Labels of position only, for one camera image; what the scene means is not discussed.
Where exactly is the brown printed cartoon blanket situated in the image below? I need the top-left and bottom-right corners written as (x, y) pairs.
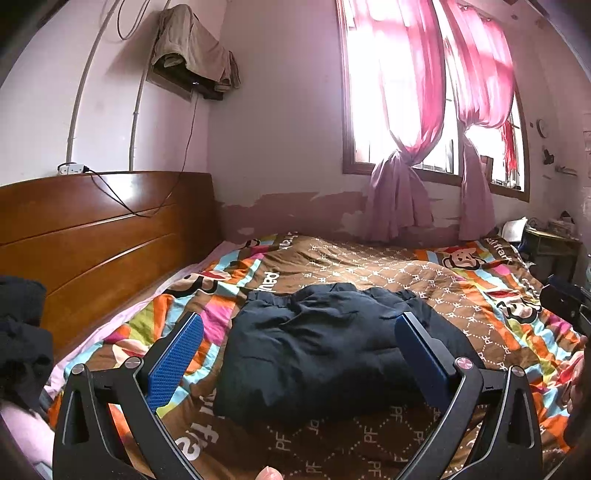
top-left (39, 233), bottom-right (587, 480)

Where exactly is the wooden bed headboard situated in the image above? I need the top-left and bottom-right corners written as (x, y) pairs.
top-left (0, 172), bottom-right (222, 365)

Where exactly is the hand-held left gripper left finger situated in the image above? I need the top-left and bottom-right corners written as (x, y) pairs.
top-left (52, 313), bottom-right (205, 480)

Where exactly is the dark wall-mounted box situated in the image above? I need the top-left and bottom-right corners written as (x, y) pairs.
top-left (152, 60), bottom-right (227, 101)

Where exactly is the pile of dark clothes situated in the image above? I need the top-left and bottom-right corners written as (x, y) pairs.
top-left (0, 274), bottom-right (55, 411)

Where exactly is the wooden framed window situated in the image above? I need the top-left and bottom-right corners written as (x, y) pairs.
top-left (339, 0), bottom-right (531, 201)

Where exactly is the pink pillow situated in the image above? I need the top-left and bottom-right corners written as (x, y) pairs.
top-left (0, 399), bottom-right (56, 468)

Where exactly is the black power cable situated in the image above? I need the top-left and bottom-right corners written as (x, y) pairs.
top-left (85, 95), bottom-right (200, 219)

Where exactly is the person's right hand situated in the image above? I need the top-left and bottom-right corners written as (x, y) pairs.
top-left (569, 335), bottom-right (591, 416)

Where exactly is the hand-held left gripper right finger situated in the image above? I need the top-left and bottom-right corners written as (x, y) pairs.
top-left (394, 312), bottom-right (543, 480)

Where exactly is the cluttered wooden desk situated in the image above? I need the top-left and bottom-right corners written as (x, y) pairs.
top-left (522, 210), bottom-right (583, 287)

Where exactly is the white wall pipe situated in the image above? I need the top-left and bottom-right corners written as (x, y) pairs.
top-left (128, 55), bottom-right (154, 171)
top-left (67, 0), bottom-right (122, 165)

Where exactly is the dark navy hooded jacket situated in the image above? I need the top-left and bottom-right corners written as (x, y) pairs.
top-left (213, 283), bottom-right (485, 421)

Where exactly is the white paper sheet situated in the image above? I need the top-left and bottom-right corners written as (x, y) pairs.
top-left (501, 217), bottom-right (528, 246)

